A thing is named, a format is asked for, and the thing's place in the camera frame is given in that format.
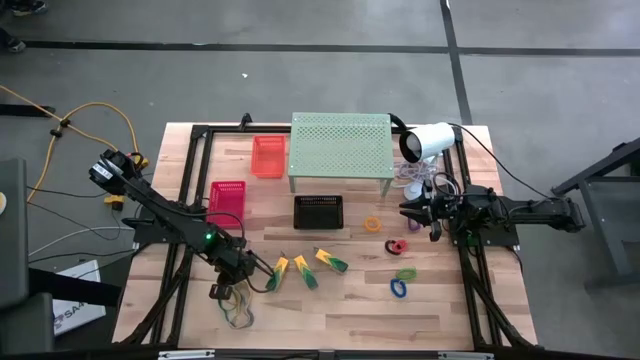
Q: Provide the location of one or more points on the blue spiral coil band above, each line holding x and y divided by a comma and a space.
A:
392, 289

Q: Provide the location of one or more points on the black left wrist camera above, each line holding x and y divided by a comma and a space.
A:
221, 292

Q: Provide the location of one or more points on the green rubber band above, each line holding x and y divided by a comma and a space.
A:
222, 310

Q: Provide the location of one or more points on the orange plastic basket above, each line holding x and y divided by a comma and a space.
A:
268, 156

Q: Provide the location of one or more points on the silver metal bracket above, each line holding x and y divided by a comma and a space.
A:
465, 356
185, 355

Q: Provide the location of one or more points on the green spiral coil band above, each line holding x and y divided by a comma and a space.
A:
406, 278

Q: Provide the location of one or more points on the black aluminium table frame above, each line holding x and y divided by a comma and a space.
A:
225, 129

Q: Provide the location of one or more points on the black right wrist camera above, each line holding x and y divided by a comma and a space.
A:
435, 232

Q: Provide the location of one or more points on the black metal stand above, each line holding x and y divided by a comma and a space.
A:
615, 235

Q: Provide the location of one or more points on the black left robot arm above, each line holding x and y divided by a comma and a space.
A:
155, 202

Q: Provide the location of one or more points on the yellow spiral coil band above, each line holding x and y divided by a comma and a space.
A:
372, 231

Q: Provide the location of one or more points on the wide black bar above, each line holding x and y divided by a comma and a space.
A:
75, 287

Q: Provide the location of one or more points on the red spiral coil band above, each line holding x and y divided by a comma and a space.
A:
401, 245

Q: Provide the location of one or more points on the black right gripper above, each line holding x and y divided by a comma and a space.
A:
441, 209

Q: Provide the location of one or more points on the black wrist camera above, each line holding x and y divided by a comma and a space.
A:
435, 232
221, 292

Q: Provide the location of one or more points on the green perforated metal shelf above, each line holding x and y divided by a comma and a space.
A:
340, 145

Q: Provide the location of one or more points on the black plastic basket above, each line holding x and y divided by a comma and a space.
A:
318, 212

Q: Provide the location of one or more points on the black spiral coil band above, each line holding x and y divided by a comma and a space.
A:
387, 247

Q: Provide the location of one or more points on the short black floor bar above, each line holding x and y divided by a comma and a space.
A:
25, 111

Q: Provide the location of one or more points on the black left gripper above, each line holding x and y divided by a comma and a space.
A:
234, 261

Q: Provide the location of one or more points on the person's shoe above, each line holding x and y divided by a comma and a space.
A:
30, 7
12, 44

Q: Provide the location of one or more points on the white printed box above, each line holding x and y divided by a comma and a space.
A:
75, 320

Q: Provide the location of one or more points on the purple spiral coil band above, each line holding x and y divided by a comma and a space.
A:
414, 228

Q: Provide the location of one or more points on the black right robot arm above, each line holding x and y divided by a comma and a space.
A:
530, 212

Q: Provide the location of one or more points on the white camera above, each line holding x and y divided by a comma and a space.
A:
432, 140

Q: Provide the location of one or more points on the red plastic basket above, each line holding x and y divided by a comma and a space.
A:
226, 204

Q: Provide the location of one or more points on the yellow green crayon box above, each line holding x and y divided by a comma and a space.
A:
305, 272
331, 260
277, 272

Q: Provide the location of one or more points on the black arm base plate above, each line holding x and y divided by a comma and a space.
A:
150, 235
500, 237

